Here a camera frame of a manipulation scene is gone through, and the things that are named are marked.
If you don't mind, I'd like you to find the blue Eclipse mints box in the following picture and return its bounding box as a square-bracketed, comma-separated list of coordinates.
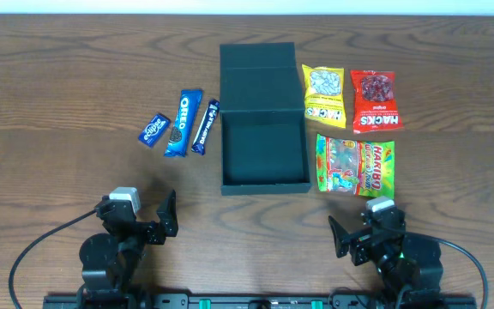
[138, 113, 171, 148]

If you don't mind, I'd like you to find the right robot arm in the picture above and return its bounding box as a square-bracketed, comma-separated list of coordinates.
[328, 206, 443, 306]

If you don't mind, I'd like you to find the black mounting rail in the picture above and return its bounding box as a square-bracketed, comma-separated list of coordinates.
[43, 292, 478, 309]

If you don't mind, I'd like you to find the yellow Hacks candy bag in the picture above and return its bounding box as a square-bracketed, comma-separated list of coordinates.
[302, 64, 346, 129]

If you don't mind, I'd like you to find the red Hacks candy bag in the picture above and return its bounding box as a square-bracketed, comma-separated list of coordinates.
[350, 70, 404, 134]

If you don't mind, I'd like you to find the green Haribo gummy bag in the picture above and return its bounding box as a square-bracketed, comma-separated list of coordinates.
[316, 134, 395, 198]

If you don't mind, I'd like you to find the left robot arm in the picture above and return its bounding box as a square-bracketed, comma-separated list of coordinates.
[79, 187, 178, 297]

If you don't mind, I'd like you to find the purple Dairy Milk bar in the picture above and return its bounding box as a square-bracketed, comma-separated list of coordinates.
[191, 99, 220, 155]

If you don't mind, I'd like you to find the dark green open box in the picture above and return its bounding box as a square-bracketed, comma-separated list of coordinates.
[220, 42, 311, 196]

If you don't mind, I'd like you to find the blue Oreo cookie pack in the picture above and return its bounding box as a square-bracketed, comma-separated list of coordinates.
[165, 89, 203, 157]

